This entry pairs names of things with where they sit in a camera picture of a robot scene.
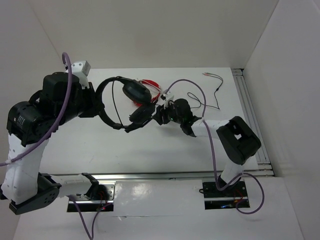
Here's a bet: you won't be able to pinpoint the aluminium rail right side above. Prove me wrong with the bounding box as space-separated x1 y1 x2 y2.
231 68 275 177

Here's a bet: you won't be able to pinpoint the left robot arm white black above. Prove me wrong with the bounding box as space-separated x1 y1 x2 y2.
0 71 108 215

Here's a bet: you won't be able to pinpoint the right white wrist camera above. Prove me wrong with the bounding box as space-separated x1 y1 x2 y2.
160 89 174 109

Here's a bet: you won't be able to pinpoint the black headphone cable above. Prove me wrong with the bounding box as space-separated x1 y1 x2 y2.
111 72 224 126

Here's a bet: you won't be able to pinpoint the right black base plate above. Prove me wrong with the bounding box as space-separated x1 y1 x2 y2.
199 181 250 210

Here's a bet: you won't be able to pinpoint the black headphones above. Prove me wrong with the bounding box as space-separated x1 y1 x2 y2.
95 76 157 133

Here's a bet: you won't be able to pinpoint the red headphones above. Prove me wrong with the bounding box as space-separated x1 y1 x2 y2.
132 79 163 107

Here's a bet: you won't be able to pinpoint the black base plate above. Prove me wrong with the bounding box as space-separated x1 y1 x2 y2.
72 181 116 213
199 181 250 210

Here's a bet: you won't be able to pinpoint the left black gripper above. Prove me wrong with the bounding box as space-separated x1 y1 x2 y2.
56 81 104 126

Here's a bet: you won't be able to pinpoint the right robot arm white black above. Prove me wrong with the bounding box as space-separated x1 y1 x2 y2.
152 98 262 196

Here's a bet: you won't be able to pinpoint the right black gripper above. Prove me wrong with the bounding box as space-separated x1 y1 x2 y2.
152 99 184 126

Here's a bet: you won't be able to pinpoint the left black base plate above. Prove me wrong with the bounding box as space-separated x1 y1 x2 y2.
72 181 116 213

